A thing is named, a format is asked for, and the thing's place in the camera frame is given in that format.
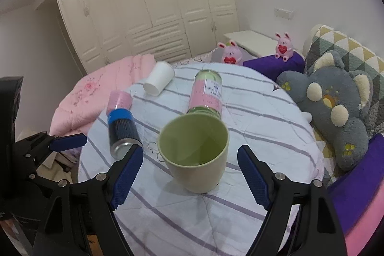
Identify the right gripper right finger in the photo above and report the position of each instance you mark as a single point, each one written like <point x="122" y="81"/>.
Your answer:
<point x="300" y="220"/>

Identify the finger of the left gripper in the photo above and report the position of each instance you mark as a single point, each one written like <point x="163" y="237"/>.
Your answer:
<point x="64" y="142"/>

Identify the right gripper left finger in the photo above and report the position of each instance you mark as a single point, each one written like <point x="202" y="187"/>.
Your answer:
<point x="105" y="196"/>

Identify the green plastic cup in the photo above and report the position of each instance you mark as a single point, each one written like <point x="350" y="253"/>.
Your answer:
<point x="195" y="149"/>

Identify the white paper cup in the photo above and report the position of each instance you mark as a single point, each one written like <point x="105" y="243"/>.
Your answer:
<point x="161" y="75"/>

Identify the folded pink quilt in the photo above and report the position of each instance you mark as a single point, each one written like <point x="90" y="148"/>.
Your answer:
<point x="79" y="109"/>

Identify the white striped table cloth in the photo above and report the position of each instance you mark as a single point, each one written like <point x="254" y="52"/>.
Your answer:
<point x="161" y="217"/>

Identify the grey elephant plush toy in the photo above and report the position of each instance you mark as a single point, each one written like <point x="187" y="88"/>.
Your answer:
<point x="338" y="102"/>

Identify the pink label glass bottle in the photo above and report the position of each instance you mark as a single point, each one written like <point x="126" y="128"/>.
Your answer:
<point x="206" y="93"/>

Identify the heart pattern bed sheet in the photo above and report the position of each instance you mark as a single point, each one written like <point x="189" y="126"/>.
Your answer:
<point x="202" y="58"/>

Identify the purple pillow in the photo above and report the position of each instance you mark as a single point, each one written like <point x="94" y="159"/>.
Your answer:
<point x="271" y="67"/>

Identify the pink bunny plush left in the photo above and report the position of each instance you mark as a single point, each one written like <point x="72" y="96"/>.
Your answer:
<point x="231" y="53"/>

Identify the pink bunny plush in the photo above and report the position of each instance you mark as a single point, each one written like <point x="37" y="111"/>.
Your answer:
<point x="231" y="53"/>
<point x="284" y="49"/>

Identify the pink bunny plush right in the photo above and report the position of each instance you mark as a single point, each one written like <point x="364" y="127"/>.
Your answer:
<point x="284" y="49"/>

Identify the triangle pattern quilted cushion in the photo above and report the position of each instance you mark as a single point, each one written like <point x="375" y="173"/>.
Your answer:
<point x="355" y="56"/>

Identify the cream wardrobe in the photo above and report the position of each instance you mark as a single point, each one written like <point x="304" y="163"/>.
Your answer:
<point x="104" y="31"/>

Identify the white wall socket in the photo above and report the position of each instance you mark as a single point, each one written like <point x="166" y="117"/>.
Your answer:
<point x="283" y="14"/>

